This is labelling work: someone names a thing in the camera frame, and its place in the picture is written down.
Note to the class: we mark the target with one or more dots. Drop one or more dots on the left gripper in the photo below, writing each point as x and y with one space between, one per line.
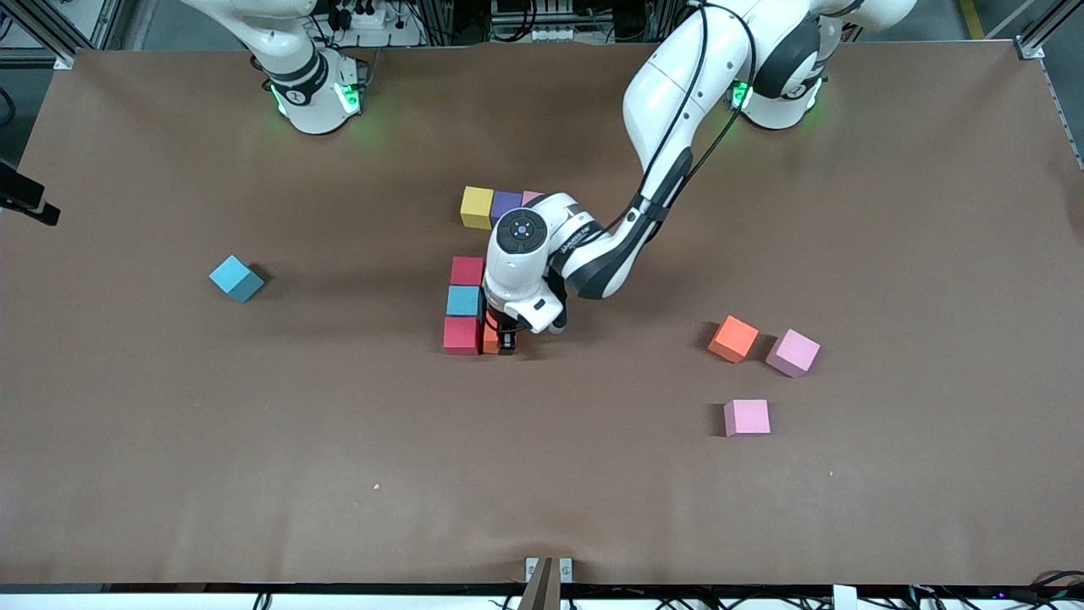
506 327

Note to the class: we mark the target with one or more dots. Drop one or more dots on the orange foam cube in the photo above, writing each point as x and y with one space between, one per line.
489 341
733 338

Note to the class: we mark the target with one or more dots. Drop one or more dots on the red foam cube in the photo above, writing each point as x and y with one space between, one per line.
467 271
461 335

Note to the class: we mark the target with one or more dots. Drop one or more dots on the light blue foam cube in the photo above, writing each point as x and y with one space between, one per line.
464 301
236 279

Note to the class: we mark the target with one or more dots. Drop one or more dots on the yellow foam cube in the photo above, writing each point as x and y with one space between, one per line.
477 207

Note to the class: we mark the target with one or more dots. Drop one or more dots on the purple foam cube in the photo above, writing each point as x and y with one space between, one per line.
506 203

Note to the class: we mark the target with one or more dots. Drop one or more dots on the pink foam cube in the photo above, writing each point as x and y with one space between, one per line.
747 418
532 196
793 352

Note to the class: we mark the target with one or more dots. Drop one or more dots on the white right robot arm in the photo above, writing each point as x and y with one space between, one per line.
309 85

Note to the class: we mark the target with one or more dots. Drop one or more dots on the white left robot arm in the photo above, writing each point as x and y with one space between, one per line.
521 233

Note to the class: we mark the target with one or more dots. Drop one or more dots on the brown table cover sheet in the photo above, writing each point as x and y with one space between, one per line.
542 474

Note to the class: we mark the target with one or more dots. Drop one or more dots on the grey equipment rack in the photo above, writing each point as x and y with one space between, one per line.
542 21

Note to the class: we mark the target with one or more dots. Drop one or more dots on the white power strip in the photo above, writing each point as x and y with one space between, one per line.
360 17

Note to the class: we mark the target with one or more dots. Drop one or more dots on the aluminium frame strut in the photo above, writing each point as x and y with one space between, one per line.
1050 21
51 34

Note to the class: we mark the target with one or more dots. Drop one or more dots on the small metal bracket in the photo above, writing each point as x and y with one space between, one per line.
531 568

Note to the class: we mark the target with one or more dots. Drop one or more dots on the aluminium table edge rail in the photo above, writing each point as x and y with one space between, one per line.
1063 110

